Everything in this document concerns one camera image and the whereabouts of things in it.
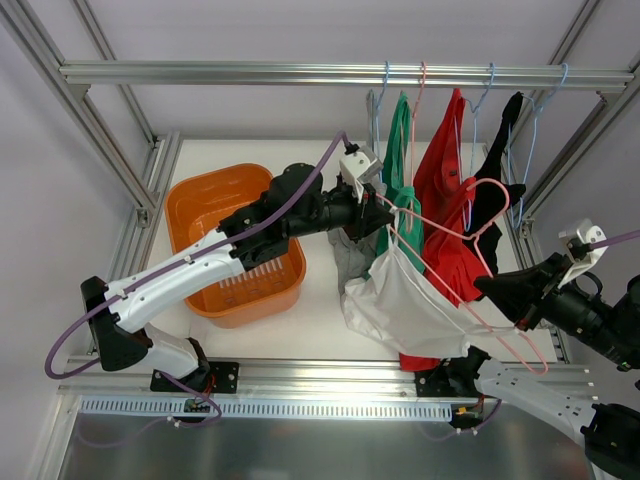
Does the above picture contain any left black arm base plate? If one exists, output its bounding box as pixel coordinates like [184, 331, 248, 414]
[150, 361, 240, 394]

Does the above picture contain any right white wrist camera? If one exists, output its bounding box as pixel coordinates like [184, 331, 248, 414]
[558, 219, 608, 288]

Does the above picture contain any blue hanger under red shirt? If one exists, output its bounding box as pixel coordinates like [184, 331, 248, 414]
[454, 62, 496, 233]

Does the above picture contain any aluminium front frame rail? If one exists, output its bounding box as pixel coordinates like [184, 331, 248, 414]
[57, 355, 599, 401]

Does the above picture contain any green shirt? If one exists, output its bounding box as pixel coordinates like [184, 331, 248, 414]
[382, 91, 425, 273]

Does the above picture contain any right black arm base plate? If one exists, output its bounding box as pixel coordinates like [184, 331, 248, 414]
[414, 357, 487, 398]

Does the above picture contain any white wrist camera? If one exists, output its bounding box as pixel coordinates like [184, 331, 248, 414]
[558, 219, 608, 288]
[339, 143, 383, 202]

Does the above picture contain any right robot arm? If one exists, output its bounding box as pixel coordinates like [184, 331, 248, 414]
[444, 253, 639, 479]

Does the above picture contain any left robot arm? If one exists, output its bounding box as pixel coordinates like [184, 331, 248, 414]
[81, 156, 393, 391]

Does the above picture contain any orange plastic basket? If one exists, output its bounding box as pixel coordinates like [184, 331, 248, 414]
[165, 163, 306, 329]

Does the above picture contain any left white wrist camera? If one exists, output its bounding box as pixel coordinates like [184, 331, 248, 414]
[339, 143, 383, 202]

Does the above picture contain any white slotted cable duct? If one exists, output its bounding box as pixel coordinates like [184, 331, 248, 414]
[78, 395, 453, 423]

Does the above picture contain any blue hanger under black shirt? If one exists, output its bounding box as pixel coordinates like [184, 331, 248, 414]
[506, 62, 570, 231]

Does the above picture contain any grey shirt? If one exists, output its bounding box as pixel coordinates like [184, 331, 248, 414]
[327, 89, 389, 296]

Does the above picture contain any aluminium hanging rail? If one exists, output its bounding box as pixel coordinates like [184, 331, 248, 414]
[59, 60, 635, 93]

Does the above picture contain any black shirt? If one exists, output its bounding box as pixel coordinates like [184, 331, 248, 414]
[463, 92, 526, 278]

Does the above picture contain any red shirt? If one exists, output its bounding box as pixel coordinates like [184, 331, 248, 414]
[398, 88, 494, 373]

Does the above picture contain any white tank top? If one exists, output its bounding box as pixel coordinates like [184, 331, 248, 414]
[341, 238, 515, 359]

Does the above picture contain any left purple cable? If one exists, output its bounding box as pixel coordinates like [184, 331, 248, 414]
[43, 130, 351, 429]

